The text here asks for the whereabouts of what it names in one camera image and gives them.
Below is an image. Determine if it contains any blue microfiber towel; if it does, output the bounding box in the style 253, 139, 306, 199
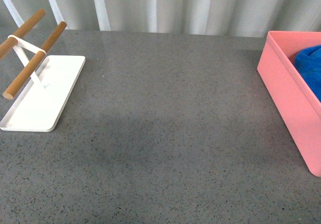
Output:
294, 45, 320, 101

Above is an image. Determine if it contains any white pleated curtain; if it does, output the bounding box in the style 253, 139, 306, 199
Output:
1, 0, 320, 37

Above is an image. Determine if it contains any white towel rack stand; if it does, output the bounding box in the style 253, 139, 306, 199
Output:
0, 35, 86, 133

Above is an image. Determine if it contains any pink plastic storage box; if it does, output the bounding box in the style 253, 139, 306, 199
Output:
257, 31, 320, 177

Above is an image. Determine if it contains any wooden rack bar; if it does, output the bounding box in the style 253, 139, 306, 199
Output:
1, 9, 46, 59
3, 21, 67, 100

